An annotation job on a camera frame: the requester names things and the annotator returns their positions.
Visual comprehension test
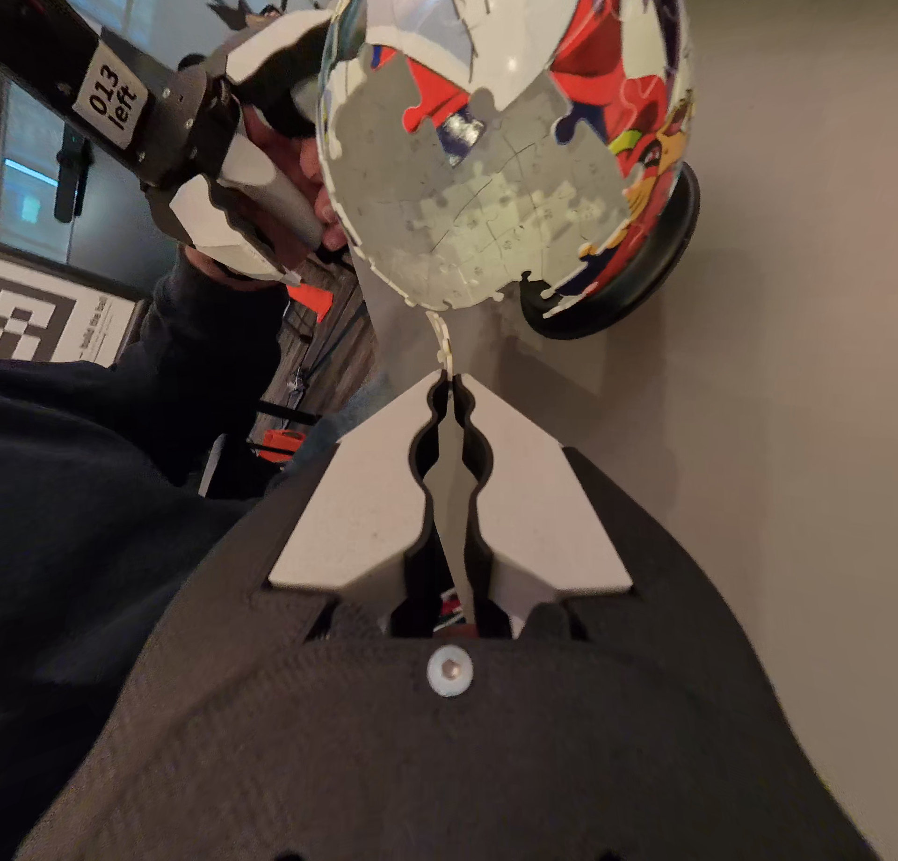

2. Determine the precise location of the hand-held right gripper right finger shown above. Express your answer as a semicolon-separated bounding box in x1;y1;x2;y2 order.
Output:
452;373;634;637

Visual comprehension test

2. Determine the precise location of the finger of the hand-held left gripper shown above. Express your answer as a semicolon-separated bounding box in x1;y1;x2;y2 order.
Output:
224;8;334;139
168;172;304;288

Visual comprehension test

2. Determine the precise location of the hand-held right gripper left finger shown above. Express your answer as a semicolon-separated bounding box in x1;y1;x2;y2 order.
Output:
267;368;451;627

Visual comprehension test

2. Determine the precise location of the colourful puzzle ball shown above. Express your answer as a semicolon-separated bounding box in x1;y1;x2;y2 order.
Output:
316;0;697;314

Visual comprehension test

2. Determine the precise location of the black ball stand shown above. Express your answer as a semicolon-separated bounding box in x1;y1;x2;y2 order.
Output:
519;162;702;340

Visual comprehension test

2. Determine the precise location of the person's left hand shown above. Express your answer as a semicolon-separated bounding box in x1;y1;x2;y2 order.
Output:
242;106;349;253

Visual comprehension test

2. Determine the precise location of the orange plastic object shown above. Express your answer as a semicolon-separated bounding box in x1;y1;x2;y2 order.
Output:
288;282;335;325
256;428;307;463

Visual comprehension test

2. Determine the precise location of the white marker code sign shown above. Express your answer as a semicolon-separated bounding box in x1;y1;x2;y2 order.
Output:
0;256;141;368

